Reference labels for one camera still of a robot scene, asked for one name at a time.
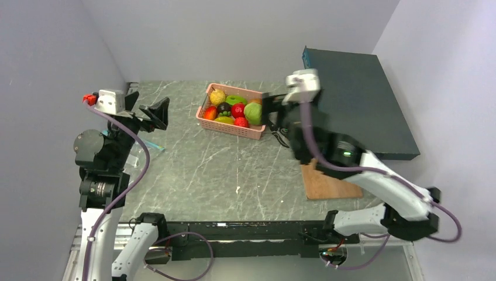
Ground wooden board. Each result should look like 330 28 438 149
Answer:
300 159 363 200

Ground orange red mango toy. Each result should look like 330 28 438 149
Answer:
203 106 218 121

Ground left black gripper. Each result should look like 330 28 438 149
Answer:
107 92 168 170

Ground dark blue network switch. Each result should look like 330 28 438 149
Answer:
302 47 420 160

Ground yellow starfruit toy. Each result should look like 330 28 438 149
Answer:
214 116 235 125

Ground dark mangosteen toy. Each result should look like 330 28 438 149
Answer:
216 102 232 116

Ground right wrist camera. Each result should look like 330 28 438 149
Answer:
283 68 321 104

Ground clear zip top bag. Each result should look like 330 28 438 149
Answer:
125 139 165 168

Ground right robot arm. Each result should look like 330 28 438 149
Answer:
261 92 441 243

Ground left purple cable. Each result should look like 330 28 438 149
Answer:
81 101 215 281

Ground green pepper toy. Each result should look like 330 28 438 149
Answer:
225 95 247 106

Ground yellow bumpy fruit toy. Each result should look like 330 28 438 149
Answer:
209 89 226 107

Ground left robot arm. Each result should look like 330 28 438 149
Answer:
73 90 170 280

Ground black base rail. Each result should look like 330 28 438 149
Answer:
167 220 360 261

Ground red cracked fruit toy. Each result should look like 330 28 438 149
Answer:
233 117 250 128

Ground black handled pliers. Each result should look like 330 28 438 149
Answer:
268 121 290 148

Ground red pomegranate toy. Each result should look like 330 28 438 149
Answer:
231 102 245 119

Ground green cabbage toy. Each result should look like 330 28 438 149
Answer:
243 102 262 126

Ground pink plastic basket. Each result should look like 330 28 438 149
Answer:
195 83 266 140

